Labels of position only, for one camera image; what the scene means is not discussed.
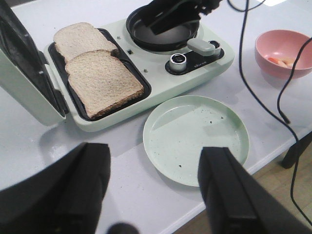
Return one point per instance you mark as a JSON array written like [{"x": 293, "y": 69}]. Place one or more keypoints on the right silver control knob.
[{"x": 217, "y": 47}]

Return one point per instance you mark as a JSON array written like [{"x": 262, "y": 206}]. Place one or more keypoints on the white bread slice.
[
  {"x": 102, "y": 82},
  {"x": 79, "y": 38}
]

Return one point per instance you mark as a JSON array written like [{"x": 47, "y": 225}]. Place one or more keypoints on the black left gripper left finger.
[{"x": 64, "y": 198}]

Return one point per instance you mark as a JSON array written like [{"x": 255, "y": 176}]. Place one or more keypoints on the green breakfast maker base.
[{"x": 150, "y": 68}]

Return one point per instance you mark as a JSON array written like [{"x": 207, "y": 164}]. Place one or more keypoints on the dark table leg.
[{"x": 295, "y": 151}]

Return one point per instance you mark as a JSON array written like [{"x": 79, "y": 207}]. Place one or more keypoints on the orange shrimp pieces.
[{"x": 284, "y": 62}]

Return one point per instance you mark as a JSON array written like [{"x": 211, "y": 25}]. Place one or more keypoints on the round black frying pan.
[{"x": 170, "y": 40}]

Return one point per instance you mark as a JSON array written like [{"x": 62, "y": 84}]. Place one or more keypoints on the silver control knob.
[
  {"x": 178, "y": 62},
  {"x": 217, "y": 47}
]

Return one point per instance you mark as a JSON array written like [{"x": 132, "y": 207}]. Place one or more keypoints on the pink plastic bowl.
[{"x": 284, "y": 44}]

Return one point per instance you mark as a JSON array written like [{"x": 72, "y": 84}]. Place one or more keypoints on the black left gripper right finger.
[{"x": 236, "y": 203}]

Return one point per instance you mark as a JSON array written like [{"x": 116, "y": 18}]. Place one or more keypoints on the light green round plate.
[{"x": 176, "y": 131}]

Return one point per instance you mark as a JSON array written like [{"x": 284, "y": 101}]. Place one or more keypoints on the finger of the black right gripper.
[{"x": 163, "y": 15}]

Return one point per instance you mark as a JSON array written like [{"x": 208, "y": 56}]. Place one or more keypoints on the green breakfast maker lid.
[{"x": 25, "y": 73}]

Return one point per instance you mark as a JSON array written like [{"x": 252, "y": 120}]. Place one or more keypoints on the left silver control knob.
[{"x": 178, "y": 62}]

